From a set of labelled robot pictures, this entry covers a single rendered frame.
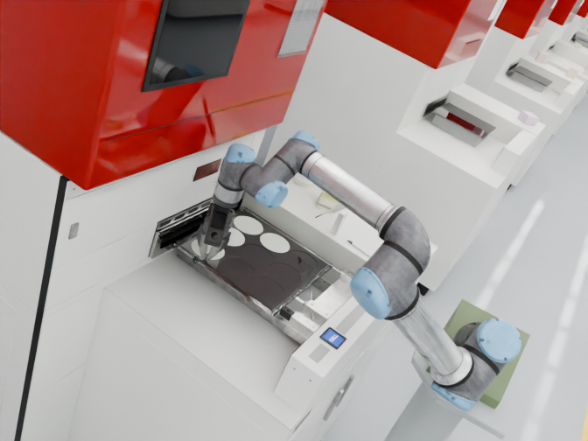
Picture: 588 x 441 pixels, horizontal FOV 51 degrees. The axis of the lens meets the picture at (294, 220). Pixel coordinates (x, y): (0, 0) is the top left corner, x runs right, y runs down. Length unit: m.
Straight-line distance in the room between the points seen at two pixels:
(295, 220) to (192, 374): 0.65
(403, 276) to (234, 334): 0.53
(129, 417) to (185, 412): 0.23
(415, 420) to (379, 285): 0.75
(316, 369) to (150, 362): 0.48
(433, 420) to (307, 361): 0.63
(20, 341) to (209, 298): 0.50
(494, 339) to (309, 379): 0.51
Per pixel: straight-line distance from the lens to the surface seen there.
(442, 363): 1.63
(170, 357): 1.69
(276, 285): 1.80
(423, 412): 2.04
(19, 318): 1.72
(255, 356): 1.68
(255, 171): 1.58
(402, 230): 1.46
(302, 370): 1.53
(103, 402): 1.98
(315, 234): 2.01
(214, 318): 1.75
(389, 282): 1.41
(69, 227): 1.48
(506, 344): 1.73
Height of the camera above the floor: 1.96
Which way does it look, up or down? 30 degrees down
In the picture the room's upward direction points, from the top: 23 degrees clockwise
